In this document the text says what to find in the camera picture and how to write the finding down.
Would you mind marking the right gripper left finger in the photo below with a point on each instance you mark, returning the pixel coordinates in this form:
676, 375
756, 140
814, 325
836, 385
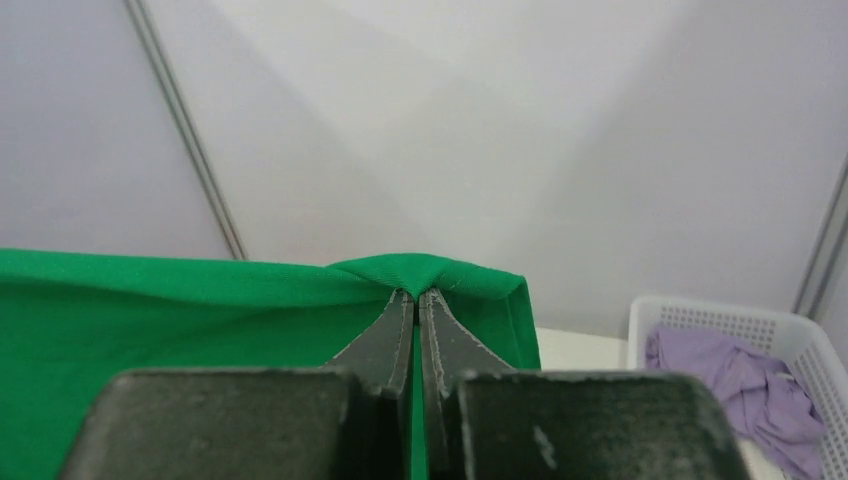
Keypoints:
347, 419

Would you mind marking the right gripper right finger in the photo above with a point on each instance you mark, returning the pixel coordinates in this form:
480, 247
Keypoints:
486, 419

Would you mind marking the green t-shirt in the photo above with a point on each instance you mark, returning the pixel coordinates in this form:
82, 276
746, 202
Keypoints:
70, 322

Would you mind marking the crumpled purple t-shirt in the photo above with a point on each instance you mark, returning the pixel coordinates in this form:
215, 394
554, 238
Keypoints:
761, 399

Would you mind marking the white plastic basket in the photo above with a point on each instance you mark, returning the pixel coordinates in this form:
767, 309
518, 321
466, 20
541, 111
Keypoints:
799, 342

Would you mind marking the right aluminium corner post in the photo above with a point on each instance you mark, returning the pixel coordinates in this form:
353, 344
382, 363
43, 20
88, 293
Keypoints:
822, 266

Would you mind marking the aluminium corner post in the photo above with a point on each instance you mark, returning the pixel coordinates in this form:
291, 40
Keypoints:
151, 42
822, 266

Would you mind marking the left aluminium corner post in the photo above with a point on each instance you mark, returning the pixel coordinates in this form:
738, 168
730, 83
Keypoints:
151, 42

